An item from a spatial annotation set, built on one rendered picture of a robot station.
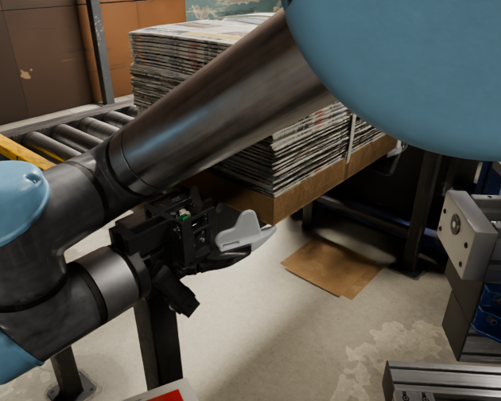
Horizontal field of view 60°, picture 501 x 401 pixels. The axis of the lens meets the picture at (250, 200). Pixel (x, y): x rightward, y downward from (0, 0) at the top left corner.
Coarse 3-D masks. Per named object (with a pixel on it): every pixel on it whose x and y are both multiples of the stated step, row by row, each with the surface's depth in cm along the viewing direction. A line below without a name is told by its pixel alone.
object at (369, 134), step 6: (246, 18) 76; (252, 18) 76; (258, 18) 76; (264, 18) 76; (366, 126) 70; (366, 132) 71; (372, 132) 72; (378, 132) 74; (360, 138) 70; (366, 138) 72; (372, 138) 74; (378, 138) 76; (360, 144) 72; (366, 144) 73
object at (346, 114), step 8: (248, 24) 69; (256, 24) 69; (344, 112) 64; (344, 120) 64; (360, 120) 68; (344, 128) 65; (344, 136) 66; (344, 144) 66; (352, 144) 69; (344, 152) 68; (352, 152) 70; (336, 160) 67
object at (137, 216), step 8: (184, 192) 69; (160, 200) 66; (208, 200) 68; (216, 208) 69; (224, 208) 71; (232, 208) 73; (128, 216) 62; (136, 216) 62; (144, 216) 62; (216, 216) 70; (224, 216) 72; (232, 216) 74; (120, 224) 60; (128, 224) 60; (136, 224) 60; (216, 224) 71; (224, 224) 73; (232, 224) 74; (264, 224) 82; (216, 232) 72; (152, 288) 64; (152, 296) 65
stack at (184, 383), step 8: (168, 384) 35; (176, 384) 35; (184, 384) 35; (144, 392) 34; (152, 392) 34; (160, 392) 34; (168, 392) 34; (176, 392) 34; (184, 392) 34; (192, 392) 34; (128, 400) 33; (136, 400) 33; (144, 400) 33; (152, 400) 33; (160, 400) 33; (168, 400) 33; (176, 400) 33; (184, 400) 33; (192, 400) 33
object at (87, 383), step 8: (80, 368) 136; (80, 376) 133; (88, 376) 134; (56, 384) 131; (88, 384) 131; (96, 384) 131; (48, 392) 128; (56, 392) 128; (80, 392) 128; (88, 392) 128; (96, 392) 129; (48, 400) 126; (56, 400) 126; (64, 400) 126; (72, 400) 126; (80, 400) 126; (88, 400) 126
